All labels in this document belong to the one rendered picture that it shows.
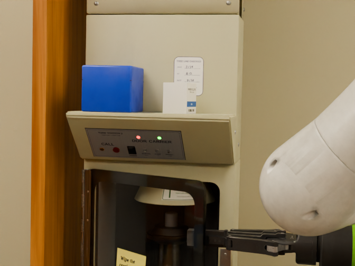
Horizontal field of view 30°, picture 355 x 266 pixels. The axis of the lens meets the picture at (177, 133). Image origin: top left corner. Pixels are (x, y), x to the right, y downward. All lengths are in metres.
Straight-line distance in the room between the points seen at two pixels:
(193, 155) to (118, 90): 0.20
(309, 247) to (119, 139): 0.42
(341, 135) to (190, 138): 0.55
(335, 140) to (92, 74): 0.64
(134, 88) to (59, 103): 0.20
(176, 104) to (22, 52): 0.76
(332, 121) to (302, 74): 0.99
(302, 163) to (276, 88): 1.00
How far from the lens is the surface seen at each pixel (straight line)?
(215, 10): 1.36
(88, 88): 1.29
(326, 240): 1.20
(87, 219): 1.41
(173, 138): 1.28
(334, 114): 0.78
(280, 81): 1.77
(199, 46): 1.35
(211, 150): 1.30
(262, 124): 1.77
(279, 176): 0.79
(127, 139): 1.31
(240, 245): 1.21
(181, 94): 1.27
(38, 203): 1.36
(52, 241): 1.41
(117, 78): 1.27
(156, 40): 1.37
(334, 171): 0.77
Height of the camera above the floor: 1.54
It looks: 3 degrees down
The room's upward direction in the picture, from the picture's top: 1 degrees clockwise
